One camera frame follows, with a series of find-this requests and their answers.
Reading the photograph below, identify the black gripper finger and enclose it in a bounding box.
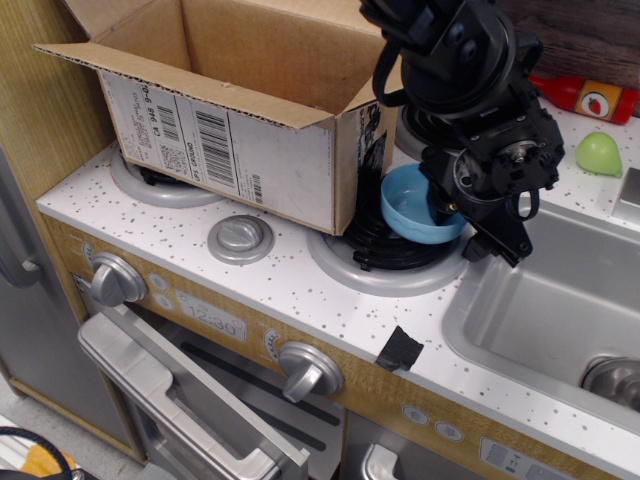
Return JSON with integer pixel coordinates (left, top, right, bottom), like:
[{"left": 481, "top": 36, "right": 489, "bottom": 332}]
[
  {"left": 427, "top": 181, "right": 466, "bottom": 226},
  {"left": 462, "top": 234, "right": 498, "bottom": 262}
]

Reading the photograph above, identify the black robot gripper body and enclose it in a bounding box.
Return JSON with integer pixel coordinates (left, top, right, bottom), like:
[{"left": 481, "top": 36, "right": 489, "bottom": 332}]
[{"left": 419, "top": 107, "right": 565, "bottom": 267}]

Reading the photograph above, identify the light blue plastic bowl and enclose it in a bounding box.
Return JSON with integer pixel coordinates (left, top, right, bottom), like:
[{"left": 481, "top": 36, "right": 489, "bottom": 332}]
[{"left": 380, "top": 164, "right": 468, "bottom": 245}]

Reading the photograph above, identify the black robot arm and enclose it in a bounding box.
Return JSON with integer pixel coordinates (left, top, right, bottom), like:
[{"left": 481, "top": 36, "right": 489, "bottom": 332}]
[{"left": 360, "top": 1, "right": 565, "bottom": 266}]

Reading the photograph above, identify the front right black stove burner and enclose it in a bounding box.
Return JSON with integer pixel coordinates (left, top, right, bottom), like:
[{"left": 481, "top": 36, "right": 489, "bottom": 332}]
[{"left": 305, "top": 199, "right": 475, "bottom": 297}]

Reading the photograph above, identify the black stove burner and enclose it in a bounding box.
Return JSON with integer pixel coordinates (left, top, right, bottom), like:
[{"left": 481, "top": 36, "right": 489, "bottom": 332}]
[
  {"left": 395, "top": 104, "right": 464, "bottom": 161},
  {"left": 305, "top": 199, "right": 475, "bottom": 297}
]

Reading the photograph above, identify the back right black stove burner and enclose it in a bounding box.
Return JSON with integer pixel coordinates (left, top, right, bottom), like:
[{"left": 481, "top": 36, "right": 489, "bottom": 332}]
[{"left": 395, "top": 104, "right": 464, "bottom": 161}]

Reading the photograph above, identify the green toy pear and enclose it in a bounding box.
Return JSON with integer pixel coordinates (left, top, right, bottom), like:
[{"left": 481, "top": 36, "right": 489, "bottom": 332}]
[{"left": 575, "top": 132, "right": 622, "bottom": 178}]

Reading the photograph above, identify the grey toy sink basin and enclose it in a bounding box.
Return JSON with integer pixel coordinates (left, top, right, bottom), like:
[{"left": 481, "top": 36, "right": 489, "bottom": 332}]
[{"left": 442, "top": 202, "right": 639, "bottom": 433}]

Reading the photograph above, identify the black tape piece front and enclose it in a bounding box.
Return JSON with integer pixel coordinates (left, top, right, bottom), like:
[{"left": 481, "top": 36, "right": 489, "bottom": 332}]
[{"left": 375, "top": 326, "right": 424, "bottom": 372}]

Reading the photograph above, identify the red toy ketchup bottle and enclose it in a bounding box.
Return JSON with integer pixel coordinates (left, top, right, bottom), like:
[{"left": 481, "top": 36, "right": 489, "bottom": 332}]
[{"left": 529, "top": 76, "right": 639, "bottom": 125}]

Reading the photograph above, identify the grey faucet base block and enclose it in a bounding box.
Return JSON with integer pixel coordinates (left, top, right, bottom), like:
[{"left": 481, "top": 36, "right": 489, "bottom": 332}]
[{"left": 612, "top": 168, "right": 640, "bottom": 225}]

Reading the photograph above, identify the silver sink drain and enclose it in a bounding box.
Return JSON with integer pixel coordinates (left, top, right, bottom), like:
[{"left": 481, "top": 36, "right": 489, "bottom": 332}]
[{"left": 581, "top": 357, "right": 639, "bottom": 412}]

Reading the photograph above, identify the grey round stovetop knob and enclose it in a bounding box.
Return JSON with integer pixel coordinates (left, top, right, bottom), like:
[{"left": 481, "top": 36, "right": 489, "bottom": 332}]
[{"left": 207, "top": 215, "right": 274, "bottom": 265}]

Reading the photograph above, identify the right silver oven knob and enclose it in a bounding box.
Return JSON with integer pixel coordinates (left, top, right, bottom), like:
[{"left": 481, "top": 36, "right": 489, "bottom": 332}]
[{"left": 279, "top": 341, "right": 344, "bottom": 403}]

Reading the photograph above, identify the silver oven knob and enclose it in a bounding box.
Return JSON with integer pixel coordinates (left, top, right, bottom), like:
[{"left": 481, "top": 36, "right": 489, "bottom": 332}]
[
  {"left": 279, "top": 341, "right": 344, "bottom": 403},
  {"left": 91, "top": 252, "right": 148, "bottom": 308}
]

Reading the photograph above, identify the open cardboard shipping box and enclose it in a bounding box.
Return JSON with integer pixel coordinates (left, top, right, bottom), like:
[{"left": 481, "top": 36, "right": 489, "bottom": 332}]
[{"left": 42, "top": 0, "right": 396, "bottom": 235}]

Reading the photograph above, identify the oven clock display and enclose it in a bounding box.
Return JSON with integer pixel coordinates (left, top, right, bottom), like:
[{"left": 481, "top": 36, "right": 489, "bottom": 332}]
[{"left": 174, "top": 290, "right": 247, "bottom": 343}]

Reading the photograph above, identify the back left stove burner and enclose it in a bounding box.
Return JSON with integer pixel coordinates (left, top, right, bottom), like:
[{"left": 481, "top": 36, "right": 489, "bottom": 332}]
[{"left": 111, "top": 149, "right": 223, "bottom": 209}]

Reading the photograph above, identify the silver oven door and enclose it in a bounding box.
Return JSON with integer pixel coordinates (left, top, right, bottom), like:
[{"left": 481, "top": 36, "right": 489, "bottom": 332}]
[{"left": 78, "top": 306, "right": 345, "bottom": 479}]

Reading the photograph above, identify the left silver oven knob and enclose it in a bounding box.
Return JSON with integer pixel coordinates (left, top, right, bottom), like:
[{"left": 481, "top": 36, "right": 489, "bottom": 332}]
[{"left": 91, "top": 252, "right": 148, "bottom": 308}]

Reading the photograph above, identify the grey toy refrigerator door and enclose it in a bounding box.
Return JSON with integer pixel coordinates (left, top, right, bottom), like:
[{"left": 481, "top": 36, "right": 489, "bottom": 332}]
[{"left": 1, "top": 160, "right": 133, "bottom": 449}]

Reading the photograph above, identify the orange object on floor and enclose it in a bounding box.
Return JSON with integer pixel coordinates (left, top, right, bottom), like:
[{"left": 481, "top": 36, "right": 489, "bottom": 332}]
[{"left": 19, "top": 445, "right": 62, "bottom": 478}]

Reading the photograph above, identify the silver dishwasher handle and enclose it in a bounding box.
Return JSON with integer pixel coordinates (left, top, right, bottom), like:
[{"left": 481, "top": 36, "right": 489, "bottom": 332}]
[{"left": 358, "top": 443, "right": 400, "bottom": 480}]

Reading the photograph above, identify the black cable on floor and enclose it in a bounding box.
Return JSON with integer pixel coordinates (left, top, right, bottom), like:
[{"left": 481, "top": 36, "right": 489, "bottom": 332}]
[{"left": 0, "top": 425, "right": 86, "bottom": 480}]

